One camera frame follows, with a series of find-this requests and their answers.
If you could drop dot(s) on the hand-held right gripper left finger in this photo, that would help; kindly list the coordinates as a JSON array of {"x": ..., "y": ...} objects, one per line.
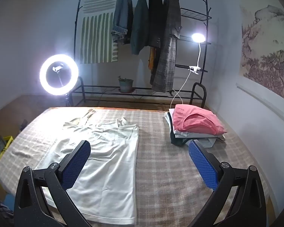
[{"x": 75, "y": 165}]

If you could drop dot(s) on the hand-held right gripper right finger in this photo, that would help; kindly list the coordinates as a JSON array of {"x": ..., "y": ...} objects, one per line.
[{"x": 203, "y": 167}]

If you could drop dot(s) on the white tank top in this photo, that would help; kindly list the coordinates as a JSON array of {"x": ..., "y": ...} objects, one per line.
[{"x": 108, "y": 170}]

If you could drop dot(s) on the black metal clothes rack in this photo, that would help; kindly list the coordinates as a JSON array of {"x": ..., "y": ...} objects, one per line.
[{"x": 199, "y": 83}]

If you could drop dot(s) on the beige plaid blanket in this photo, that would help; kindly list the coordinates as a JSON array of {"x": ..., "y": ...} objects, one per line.
[{"x": 168, "y": 170}]

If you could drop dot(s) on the dark folded garment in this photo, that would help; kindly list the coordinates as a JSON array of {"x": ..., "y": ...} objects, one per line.
[{"x": 177, "y": 141}]

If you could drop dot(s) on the pale grey folded garment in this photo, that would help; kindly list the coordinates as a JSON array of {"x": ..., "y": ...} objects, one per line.
[{"x": 182, "y": 134}]

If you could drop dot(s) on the pink folded shirt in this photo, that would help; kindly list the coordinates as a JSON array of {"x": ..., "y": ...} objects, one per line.
[{"x": 198, "y": 120}]

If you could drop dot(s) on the white folded garment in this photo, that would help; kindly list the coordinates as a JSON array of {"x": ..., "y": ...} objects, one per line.
[{"x": 168, "y": 119}]

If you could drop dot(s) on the yellow box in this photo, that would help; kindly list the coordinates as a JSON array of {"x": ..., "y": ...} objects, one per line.
[{"x": 2, "y": 155}]

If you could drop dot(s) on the potted plant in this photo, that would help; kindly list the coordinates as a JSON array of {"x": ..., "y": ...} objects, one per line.
[{"x": 126, "y": 86}]

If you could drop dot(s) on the orange scarf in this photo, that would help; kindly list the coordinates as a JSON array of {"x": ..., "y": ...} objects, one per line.
[{"x": 152, "y": 59}]

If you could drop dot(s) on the white clip lamp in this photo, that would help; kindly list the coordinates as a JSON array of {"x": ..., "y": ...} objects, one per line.
[{"x": 198, "y": 37}]

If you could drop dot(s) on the dark green jacket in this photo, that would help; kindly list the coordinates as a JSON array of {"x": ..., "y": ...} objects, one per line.
[{"x": 139, "y": 26}]

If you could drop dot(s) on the black coat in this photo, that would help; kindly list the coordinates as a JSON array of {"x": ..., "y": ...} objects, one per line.
[{"x": 156, "y": 16}]

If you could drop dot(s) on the blue denim jacket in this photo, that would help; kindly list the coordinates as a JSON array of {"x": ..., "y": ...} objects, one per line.
[{"x": 122, "y": 11}]

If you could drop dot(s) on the green striped wall hanging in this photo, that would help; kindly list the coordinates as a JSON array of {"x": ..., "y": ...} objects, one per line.
[{"x": 94, "y": 37}]

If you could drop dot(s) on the landscape wall mural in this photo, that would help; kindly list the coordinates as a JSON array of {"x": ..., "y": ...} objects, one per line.
[{"x": 269, "y": 52}]

